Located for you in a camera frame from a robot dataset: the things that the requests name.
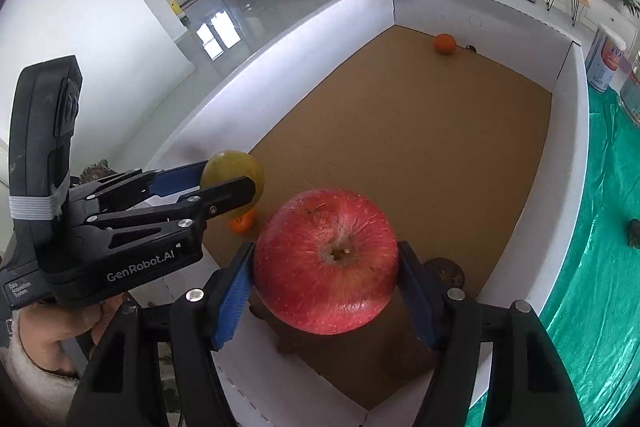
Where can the small orange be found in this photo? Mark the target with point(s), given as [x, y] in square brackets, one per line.
[444, 44]
[242, 225]

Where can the purple sweet potato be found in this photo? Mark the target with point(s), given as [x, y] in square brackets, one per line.
[286, 339]

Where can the white cardboard box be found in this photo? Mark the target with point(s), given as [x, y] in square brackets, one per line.
[400, 132]

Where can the person's left hand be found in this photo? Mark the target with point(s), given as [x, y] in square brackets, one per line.
[60, 327]

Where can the dark brown mangosteen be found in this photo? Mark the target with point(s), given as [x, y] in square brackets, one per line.
[447, 272]

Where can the pink label tin can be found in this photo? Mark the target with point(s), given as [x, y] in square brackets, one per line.
[605, 62]

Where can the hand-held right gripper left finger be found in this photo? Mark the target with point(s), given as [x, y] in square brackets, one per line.
[232, 302]

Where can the dark green round fruit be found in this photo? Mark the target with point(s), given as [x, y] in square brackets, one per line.
[634, 234]

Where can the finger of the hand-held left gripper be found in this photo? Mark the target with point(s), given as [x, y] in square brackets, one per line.
[175, 179]
[225, 199]

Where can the yellow-green round fruit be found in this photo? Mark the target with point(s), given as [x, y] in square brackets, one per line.
[230, 164]

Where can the clear glass jar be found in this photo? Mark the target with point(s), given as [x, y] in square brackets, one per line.
[632, 94]

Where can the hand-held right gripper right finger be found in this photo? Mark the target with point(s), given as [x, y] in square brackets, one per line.
[420, 307]

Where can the red apple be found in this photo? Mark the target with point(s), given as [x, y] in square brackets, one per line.
[325, 257]

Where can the green tablecloth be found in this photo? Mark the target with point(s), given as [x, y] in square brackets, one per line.
[590, 307]

